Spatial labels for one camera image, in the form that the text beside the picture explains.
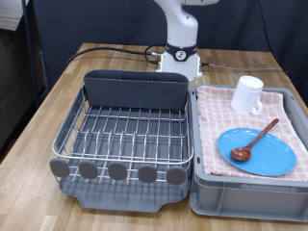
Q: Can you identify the brown wooden spoon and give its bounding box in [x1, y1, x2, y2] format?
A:
[230, 117, 280, 163]

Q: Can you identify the blue plate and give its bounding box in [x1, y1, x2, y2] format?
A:
[217, 127, 297, 177]

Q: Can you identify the dark grey cutlery holder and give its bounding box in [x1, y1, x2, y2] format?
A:
[83, 69, 190, 112]

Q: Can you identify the pink checkered cloth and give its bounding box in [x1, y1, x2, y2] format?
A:
[195, 85, 308, 183]

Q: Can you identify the grey plastic drain tray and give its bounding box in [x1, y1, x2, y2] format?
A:
[58, 86, 193, 214]

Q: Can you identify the white mug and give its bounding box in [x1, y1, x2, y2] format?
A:
[230, 75, 265, 116]

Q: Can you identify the grey plastic crate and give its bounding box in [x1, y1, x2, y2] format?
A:
[190, 84, 308, 223]

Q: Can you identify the black metal pole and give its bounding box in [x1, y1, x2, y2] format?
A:
[21, 0, 41, 109]

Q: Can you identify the dark cabinet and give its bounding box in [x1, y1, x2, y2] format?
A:
[0, 27, 37, 155]

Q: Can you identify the steel wire dish rack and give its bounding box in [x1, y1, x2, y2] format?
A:
[48, 85, 195, 188]

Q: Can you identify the thick black cable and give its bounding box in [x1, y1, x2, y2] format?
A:
[65, 43, 167, 66]

